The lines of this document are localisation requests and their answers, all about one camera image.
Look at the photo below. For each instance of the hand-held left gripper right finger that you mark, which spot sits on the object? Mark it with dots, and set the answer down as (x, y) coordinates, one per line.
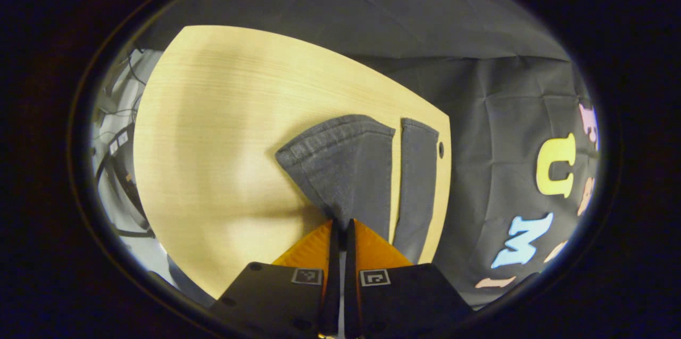
(351, 286)

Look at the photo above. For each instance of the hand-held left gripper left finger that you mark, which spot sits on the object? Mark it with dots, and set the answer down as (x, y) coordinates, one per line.
(331, 286)

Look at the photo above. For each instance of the dark grey jeans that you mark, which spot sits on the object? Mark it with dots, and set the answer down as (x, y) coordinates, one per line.
(346, 168)

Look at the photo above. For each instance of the black backdrop cloth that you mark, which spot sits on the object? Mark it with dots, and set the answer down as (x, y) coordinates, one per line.
(479, 115)

